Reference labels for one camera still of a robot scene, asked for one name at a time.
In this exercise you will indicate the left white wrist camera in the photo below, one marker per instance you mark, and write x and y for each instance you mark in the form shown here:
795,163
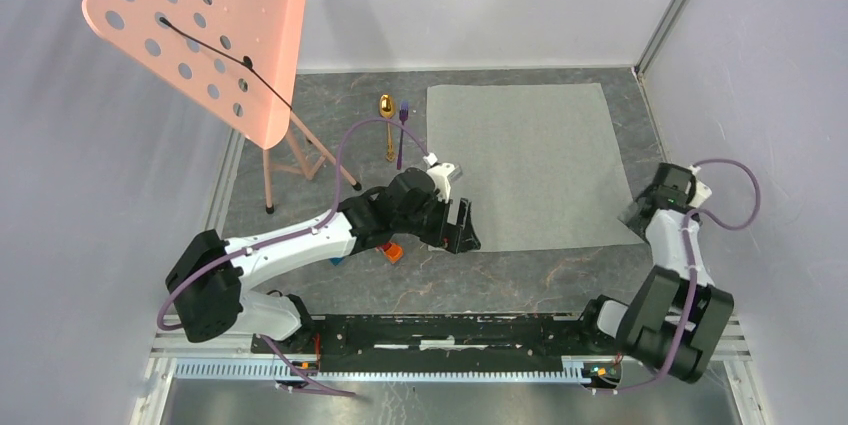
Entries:
443,175

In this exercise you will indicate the purple fork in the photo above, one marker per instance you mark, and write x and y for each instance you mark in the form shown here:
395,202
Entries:
403,117

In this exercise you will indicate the aluminium frame rail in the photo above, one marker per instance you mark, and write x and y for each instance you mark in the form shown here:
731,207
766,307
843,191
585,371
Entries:
237,355

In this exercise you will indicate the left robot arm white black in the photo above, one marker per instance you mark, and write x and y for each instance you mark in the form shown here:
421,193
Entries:
212,287

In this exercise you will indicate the colourful toy block pile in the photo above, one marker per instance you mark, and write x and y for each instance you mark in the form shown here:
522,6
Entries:
391,251

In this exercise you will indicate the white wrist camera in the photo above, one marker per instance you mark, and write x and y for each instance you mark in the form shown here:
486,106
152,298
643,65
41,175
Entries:
443,175
699,192

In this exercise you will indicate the grey cloth napkin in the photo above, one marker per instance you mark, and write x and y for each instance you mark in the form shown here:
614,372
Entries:
540,164

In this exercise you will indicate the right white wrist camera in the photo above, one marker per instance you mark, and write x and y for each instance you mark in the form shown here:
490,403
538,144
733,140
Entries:
699,192

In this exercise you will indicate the gold spoon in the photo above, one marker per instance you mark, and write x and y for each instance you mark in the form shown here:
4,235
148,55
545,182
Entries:
387,110

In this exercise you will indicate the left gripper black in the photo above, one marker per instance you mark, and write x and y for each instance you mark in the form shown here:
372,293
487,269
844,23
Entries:
452,238

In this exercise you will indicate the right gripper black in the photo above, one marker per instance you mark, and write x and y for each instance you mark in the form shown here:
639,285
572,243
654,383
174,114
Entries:
631,221

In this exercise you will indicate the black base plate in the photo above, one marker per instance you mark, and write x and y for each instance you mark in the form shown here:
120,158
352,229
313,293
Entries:
421,343

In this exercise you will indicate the pink perforated music stand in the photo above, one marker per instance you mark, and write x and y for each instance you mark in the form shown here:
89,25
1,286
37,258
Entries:
235,58

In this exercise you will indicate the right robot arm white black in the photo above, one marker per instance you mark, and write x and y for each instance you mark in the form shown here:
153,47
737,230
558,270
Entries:
677,317

